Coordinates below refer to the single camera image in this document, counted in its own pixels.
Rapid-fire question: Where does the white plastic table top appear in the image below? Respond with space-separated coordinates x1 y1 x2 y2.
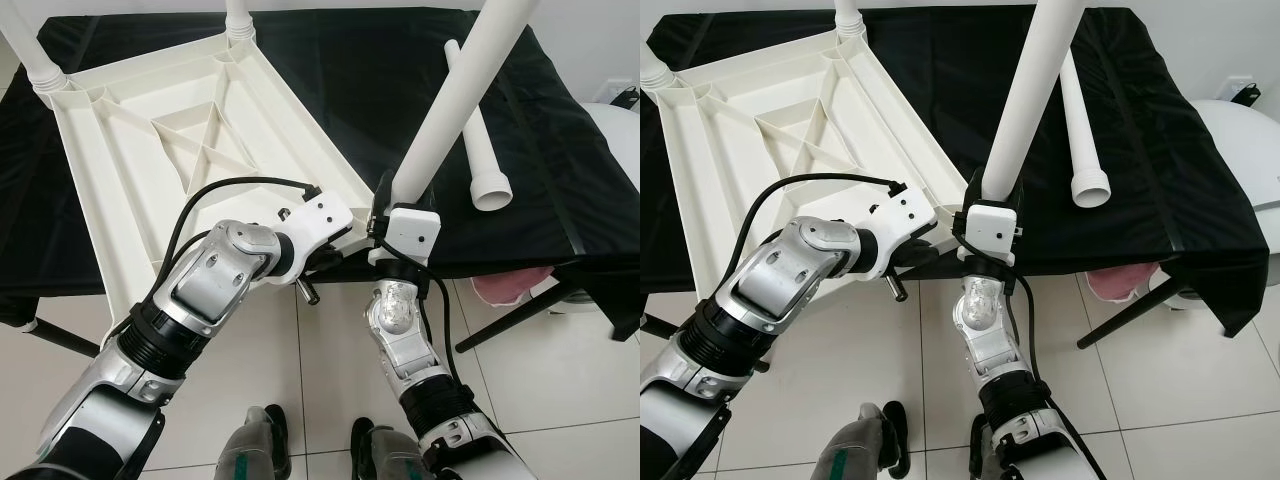
45 28 377 327
640 28 970 322

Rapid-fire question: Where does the black tablecloth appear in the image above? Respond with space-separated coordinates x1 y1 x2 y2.
640 5 1272 340
0 10 641 342

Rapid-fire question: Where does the grey robot right leg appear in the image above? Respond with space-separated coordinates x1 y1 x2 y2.
349 417 432 480
967 415 1006 480

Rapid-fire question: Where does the white round appliance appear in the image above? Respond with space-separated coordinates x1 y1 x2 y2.
544 99 641 317
1164 97 1280 312

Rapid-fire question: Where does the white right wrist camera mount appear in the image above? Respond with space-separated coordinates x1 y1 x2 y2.
957 199 1022 267
367 204 442 270

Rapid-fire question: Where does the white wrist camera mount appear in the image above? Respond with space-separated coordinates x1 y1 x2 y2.
859 186 940 277
269 189 357 282
367 204 442 270
957 199 1022 267

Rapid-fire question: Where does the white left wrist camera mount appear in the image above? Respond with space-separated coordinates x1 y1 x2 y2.
269 189 357 282
859 186 940 277

